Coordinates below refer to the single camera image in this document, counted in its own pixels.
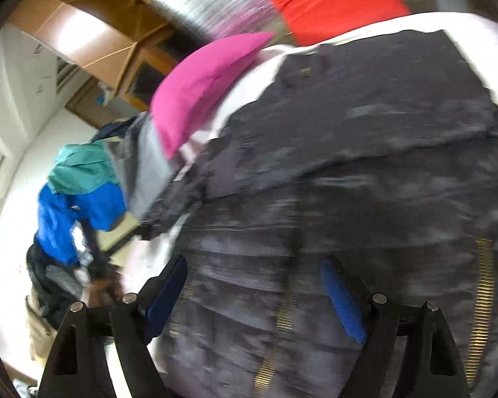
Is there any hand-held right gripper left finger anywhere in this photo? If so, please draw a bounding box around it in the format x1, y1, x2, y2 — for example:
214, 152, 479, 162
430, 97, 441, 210
37, 255, 188, 398

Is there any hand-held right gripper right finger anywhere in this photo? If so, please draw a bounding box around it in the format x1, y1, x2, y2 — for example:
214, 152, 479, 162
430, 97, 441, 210
320, 256, 473, 398

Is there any black puffer jacket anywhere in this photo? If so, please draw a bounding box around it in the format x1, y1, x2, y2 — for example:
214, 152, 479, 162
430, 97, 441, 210
139, 29, 498, 398

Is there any pile of dark clothes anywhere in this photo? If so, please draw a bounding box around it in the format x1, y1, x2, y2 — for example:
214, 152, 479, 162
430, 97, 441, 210
25, 242, 121, 361

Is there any blue jacket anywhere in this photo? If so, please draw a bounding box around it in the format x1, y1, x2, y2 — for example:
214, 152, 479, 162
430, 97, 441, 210
35, 182, 127, 268

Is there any grey garment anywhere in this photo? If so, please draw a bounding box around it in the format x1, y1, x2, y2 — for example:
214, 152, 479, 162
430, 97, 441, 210
108, 112, 183, 220

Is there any teal jacket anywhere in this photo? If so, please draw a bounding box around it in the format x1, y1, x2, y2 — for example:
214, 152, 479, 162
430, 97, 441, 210
47, 141, 123, 195

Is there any navy garment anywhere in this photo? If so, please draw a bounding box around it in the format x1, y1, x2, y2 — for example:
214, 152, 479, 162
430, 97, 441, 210
90, 117, 138, 142

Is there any pink pillow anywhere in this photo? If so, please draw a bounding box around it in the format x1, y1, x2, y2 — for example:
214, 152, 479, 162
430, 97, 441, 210
149, 31, 277, 160

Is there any wooden cabinet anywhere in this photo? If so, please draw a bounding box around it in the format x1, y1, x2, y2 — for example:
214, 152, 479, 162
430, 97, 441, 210
8, 0, 179, 112

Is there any silver foil insulation board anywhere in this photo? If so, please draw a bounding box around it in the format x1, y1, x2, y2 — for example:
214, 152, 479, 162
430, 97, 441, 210
151, 0, 424, 44

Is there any red pillow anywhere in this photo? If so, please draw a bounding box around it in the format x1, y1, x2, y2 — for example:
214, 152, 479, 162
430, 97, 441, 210
259, 0, 411, 46

